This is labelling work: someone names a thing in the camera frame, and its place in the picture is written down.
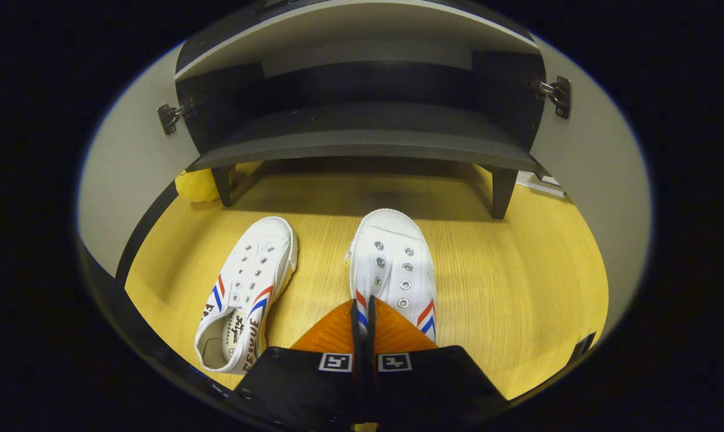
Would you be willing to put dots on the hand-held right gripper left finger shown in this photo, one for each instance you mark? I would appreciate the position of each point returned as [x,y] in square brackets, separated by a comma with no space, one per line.
[355,336]

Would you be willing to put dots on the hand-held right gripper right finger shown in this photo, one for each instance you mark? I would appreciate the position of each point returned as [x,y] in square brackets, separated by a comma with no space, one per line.
[371,336]

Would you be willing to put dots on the white striped canvas shoe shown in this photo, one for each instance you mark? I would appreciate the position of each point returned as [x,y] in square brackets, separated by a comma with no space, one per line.
[392,252]
[254,270]

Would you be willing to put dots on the grey shoe cabinet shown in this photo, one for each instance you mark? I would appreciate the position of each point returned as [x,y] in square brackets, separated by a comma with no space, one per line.
[362,129]

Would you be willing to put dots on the yellow plush toy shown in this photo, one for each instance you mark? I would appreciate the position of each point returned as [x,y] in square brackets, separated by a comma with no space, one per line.
[197,186]

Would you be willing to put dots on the white blue book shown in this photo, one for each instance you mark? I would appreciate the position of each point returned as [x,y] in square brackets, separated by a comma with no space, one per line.
[536,183]

